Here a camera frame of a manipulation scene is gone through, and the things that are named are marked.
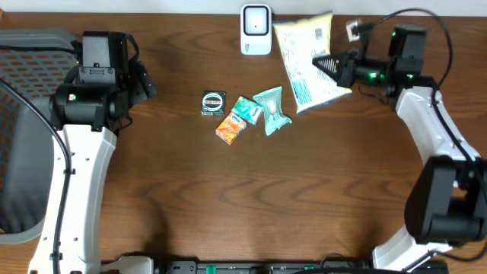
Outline cream snack bag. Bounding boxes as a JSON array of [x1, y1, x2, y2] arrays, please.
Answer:
[[272, 11, 352, 114]]

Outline round black white container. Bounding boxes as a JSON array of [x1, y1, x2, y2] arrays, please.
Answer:
[[201, 91, 226, 116]]

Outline teal small snack packet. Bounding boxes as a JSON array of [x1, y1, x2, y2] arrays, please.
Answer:
[[253, 86, 292, 136]]

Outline orange snack packet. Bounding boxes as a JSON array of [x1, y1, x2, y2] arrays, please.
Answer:
[[215, 113, 247, 145]]

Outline teal gum box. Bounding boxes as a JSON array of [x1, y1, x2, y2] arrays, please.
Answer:
[[231, 96, 263, 125]]

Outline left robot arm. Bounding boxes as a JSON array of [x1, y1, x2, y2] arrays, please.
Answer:
[[28, 31, 158, 273]]

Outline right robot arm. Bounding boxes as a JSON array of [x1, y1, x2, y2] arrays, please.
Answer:
[[312, 24, 486, 272]]

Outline white barcode scanner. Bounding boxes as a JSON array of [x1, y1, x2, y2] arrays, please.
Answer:
[[240, 4, 272, 56]]

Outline grey plastic shopping basket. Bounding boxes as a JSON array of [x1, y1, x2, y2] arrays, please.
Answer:
[[1, 29, 77, 244]]

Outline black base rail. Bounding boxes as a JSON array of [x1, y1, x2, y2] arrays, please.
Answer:
[[101, 260, 450, 274]]

